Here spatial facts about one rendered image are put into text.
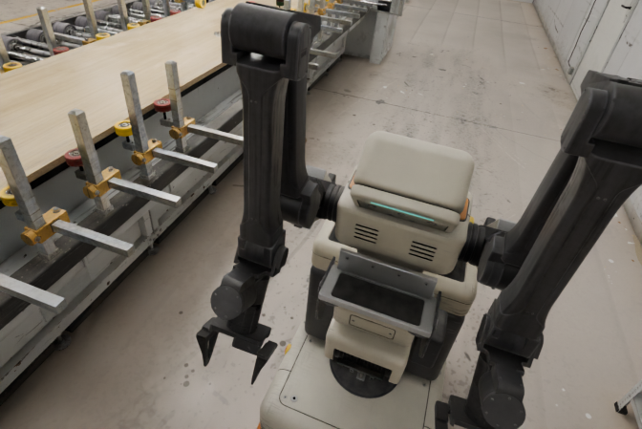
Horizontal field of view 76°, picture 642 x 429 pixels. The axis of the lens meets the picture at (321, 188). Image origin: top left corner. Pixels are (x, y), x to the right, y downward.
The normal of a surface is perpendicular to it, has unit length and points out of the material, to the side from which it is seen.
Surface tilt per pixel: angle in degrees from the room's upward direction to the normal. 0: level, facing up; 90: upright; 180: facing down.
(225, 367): 0
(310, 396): 0
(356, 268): 90
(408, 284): 90
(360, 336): 8
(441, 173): 43
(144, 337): 0
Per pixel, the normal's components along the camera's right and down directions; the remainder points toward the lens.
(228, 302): -0.26, 0.05
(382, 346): 0.04, -0.72
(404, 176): -0.17, -0.23
